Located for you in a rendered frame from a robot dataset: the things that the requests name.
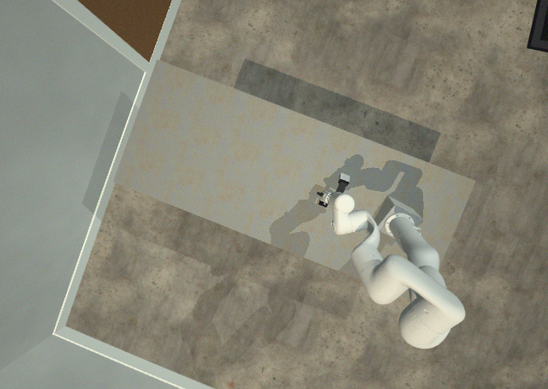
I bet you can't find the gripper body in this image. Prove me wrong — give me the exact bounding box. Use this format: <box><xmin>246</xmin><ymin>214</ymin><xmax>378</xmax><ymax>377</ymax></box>
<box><xmin>320</xmin><ymin>191</ymin><xmax>331</xmax><ymax>205</ymax></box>

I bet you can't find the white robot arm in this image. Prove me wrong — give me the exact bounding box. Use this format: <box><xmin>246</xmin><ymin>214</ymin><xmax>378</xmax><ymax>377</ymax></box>
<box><xmin>325</xmin><ymin>173</ymin><xmax>465</xmax><ymax>349</ymax></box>

